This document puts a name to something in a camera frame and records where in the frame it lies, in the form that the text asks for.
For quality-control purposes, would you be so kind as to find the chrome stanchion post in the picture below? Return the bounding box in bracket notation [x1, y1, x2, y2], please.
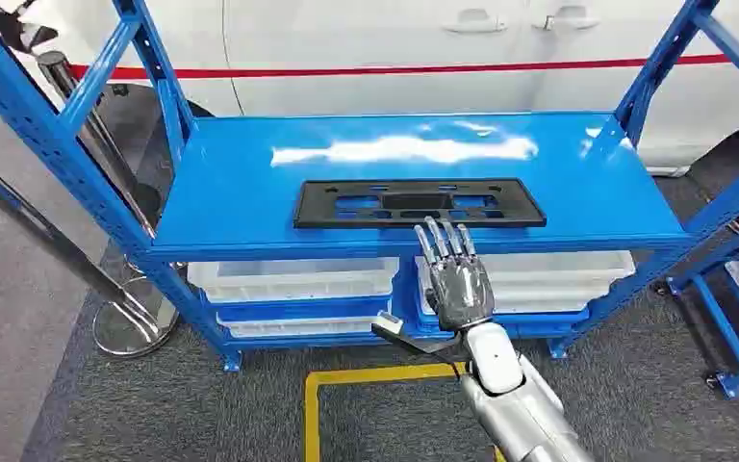
[37, 50, 180, 358]

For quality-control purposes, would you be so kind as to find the white car with red stripe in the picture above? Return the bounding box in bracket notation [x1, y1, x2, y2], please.
[0, 0, 739, 178]

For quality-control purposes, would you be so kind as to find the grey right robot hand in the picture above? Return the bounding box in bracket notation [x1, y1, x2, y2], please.
[414, 217, 496, 333]

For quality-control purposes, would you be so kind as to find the black plastic plate frame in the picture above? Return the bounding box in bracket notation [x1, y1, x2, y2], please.
[293, 178, 548, 231]

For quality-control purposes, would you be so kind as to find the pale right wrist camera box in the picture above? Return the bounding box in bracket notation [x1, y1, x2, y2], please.
[370, 311, 407, 340]

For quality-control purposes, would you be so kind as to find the small blue wheeled rack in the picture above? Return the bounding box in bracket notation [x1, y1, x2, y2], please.
[665, 210, 739, 401]

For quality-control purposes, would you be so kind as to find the yellow floor tape outline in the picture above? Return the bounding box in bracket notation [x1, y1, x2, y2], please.
[304, 362, 508, 462]

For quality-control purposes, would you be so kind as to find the large blue metal shelf rack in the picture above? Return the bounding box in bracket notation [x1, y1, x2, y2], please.
[0, 0, 739, 374]

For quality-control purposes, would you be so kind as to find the chrome slanted bar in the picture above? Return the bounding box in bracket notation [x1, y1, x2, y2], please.
[0, 141, 130, 302]

